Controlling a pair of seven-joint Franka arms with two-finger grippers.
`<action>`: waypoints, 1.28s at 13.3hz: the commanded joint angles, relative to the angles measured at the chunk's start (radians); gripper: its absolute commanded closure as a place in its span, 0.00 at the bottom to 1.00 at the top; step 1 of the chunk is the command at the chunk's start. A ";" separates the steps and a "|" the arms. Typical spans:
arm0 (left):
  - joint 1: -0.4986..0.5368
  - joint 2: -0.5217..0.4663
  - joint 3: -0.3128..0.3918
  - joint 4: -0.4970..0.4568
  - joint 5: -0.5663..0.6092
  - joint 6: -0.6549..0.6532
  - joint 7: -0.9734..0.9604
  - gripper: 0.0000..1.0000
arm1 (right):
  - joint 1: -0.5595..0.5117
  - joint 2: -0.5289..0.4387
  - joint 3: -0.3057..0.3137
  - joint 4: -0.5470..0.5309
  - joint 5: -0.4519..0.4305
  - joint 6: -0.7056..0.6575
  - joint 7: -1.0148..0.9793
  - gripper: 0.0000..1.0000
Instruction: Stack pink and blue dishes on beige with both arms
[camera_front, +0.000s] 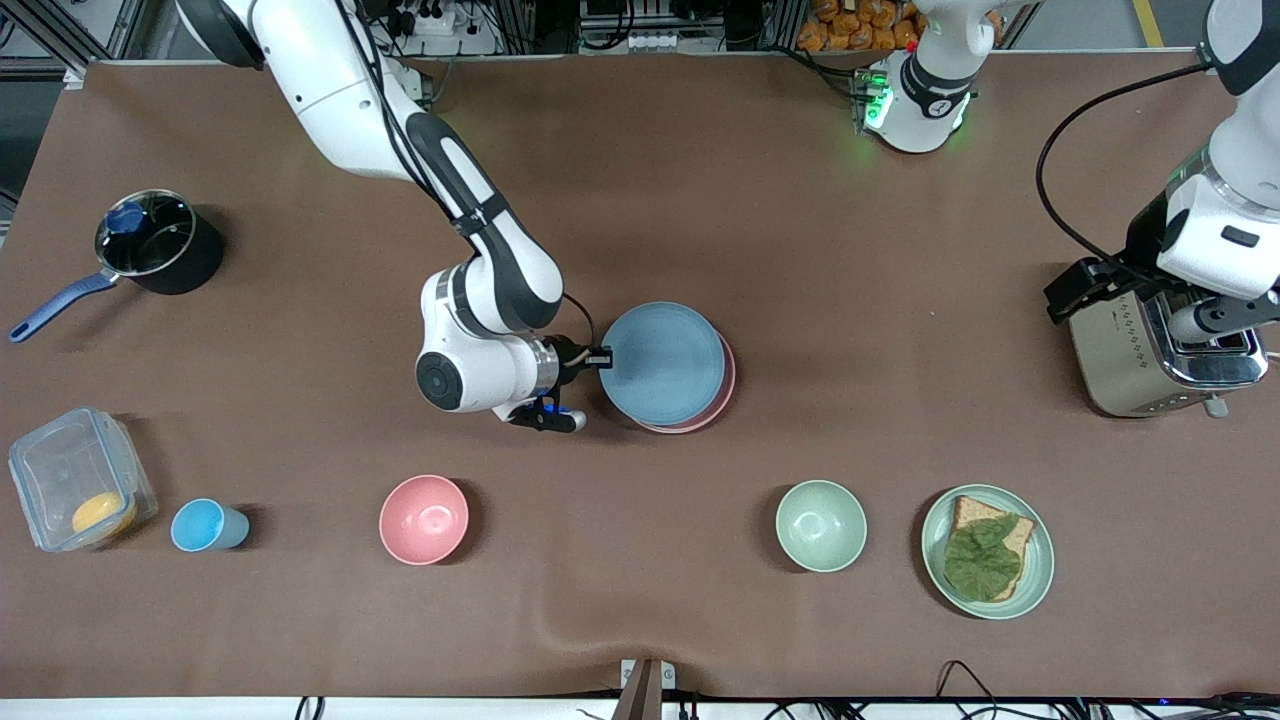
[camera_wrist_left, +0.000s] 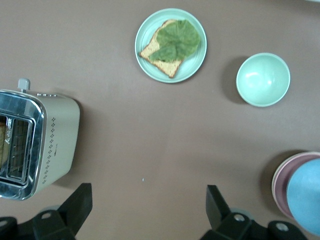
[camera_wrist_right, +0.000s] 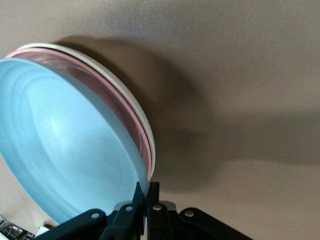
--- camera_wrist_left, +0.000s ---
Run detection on blue plate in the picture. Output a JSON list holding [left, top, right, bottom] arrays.
[[285, 157, 320, 237]]

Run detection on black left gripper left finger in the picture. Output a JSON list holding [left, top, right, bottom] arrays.
[[0, 182, 94, 240]]

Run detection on bread slice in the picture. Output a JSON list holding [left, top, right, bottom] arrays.
[[138, 19, 182, 79]]

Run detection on green plate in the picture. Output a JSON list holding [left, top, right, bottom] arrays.
[[134, 8, 208, 84]]

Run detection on green lettuce leaf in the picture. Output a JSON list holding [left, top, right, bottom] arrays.
[[148, 19, 202, 64]]

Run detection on green bowl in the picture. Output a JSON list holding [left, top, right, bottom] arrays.
[[235, 52, 292, 108]]

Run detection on beige chrome toaster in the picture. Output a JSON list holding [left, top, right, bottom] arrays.
[[0, 78, 82, 201]]

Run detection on pink plate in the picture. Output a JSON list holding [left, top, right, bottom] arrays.
[[273, 151, 320, 221]]

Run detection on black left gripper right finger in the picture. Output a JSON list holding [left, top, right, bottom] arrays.
[[199, 184, 311, 240]]

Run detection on brown table cover mat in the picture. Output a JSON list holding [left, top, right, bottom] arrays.
[[0, 0, 320, 240]]

